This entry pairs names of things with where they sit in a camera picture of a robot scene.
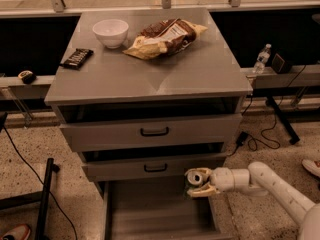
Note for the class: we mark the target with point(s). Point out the grey top drawer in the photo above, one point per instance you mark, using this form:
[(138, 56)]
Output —
[(140, 133)]

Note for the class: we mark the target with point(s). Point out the black stand frame left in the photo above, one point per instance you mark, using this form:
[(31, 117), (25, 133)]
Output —
[(40, 196)]

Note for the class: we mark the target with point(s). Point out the brown chip bag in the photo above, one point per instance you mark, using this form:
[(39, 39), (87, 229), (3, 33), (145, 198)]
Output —
[(165, 37)]

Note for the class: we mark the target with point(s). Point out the white red sneaker left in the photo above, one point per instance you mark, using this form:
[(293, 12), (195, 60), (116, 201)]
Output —
[(20, 232)]

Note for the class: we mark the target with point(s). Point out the grey middle drawer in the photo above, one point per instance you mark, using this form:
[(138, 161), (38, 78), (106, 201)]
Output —
[(150, 167)]

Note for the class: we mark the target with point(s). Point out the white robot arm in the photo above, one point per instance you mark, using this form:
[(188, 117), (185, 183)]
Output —
[(258, 180)]

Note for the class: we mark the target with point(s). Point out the black table leg right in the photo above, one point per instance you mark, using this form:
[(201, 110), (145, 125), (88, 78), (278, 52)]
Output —
[(294, 138)]

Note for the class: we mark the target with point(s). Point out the white red sneaker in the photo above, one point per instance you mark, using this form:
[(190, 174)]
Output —
[(312, 166), (20, 232)]

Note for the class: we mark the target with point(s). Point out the black power adapter with cable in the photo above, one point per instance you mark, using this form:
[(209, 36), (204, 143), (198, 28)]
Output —
[(252, 142)]

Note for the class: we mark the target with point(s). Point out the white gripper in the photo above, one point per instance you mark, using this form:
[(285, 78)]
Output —
[(222, 179)]

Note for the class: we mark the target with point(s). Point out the small dark box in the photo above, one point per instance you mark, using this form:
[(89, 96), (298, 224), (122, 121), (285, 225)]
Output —
[(281, 64)]

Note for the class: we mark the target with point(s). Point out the white red sneaker right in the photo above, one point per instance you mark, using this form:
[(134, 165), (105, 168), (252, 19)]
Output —
[(312, 166)]

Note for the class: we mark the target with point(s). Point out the small black round device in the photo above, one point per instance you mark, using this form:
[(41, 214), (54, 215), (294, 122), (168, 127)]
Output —
[(27, 77)]

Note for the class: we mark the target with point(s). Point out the white ceramic bowl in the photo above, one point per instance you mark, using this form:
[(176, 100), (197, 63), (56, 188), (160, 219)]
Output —
[(111, 32)]

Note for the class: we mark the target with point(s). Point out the grey open bottom drawer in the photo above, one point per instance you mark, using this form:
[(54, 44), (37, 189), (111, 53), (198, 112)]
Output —
[(157, 209)]

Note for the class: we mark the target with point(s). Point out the clear water bottle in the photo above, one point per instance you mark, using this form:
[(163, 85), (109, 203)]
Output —
[(262, 59)]

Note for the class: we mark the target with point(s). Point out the grey drawer cabinet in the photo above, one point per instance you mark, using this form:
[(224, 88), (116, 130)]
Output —
[(202, 80)]

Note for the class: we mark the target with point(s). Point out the green soda can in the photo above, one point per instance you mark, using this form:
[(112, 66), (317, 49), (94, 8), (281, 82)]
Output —
[(194, 182)]

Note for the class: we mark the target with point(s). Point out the black candy bar pack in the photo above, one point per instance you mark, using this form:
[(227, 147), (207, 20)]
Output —
[(77, 58)]

